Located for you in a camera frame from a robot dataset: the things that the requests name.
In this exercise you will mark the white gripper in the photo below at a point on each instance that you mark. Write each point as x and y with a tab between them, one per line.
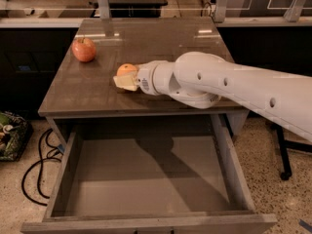
145	76

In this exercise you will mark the orange fruit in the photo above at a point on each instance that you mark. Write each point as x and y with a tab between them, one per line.
126	68

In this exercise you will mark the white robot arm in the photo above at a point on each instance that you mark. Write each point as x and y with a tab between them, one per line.
200	80

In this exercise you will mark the grey counter cabinet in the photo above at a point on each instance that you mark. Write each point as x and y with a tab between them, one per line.
85	92

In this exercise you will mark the grey open drawer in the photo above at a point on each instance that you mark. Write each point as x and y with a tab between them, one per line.
151	175

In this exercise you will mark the red apple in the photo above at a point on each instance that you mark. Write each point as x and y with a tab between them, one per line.
84	49

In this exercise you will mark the dark background table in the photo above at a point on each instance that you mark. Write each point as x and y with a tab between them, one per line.
129	8

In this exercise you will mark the basket of items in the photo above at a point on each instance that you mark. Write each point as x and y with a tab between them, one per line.
15	133

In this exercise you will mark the black stand with wheel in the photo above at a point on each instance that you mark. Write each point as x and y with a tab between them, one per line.
284	145

